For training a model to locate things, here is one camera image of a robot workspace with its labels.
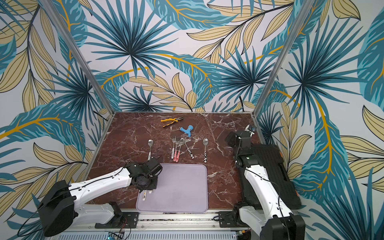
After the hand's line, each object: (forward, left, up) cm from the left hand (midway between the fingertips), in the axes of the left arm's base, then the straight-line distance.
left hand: (152, 188), depth 80 cm
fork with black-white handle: (+24, -19, -3) cm, 31 cm away
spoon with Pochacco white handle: (+30, +7, -2) cm, 31 cm away
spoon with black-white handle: (+33, -30, -3) cm, 45 cm away
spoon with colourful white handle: (-3, +4, -2) cm, 5 cm away
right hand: (+23, -46, +18) cm, 54 cm away
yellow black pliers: (+51, -4, -2) cm, 51 cm away
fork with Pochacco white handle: (+34, -8, -3) cm, 35 cm away
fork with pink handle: (+33, -11, -4) cm, 34 cm away
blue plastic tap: (+42, -19, 0) cm, 46 cm away
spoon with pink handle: (+32, -14, -3) cm, 35 cm away
